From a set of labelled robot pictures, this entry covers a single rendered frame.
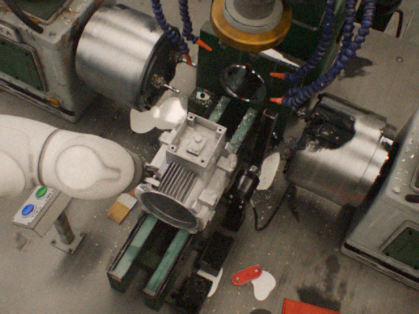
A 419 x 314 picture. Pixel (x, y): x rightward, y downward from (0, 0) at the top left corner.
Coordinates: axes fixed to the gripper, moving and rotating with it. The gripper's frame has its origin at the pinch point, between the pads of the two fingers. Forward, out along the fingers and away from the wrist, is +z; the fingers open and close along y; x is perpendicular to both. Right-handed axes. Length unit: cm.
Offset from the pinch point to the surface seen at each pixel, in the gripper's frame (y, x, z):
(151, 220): -1.7, 12.6, 15.6
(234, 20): -4.2, -37.9, -5.3
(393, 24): -39, -96, 136
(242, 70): -5.0, -33.4, 24.5
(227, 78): -1.1, -30.4, 30.0
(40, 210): 17.3, 17.5, -6.3
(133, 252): -2.1, 20.8, 10.8
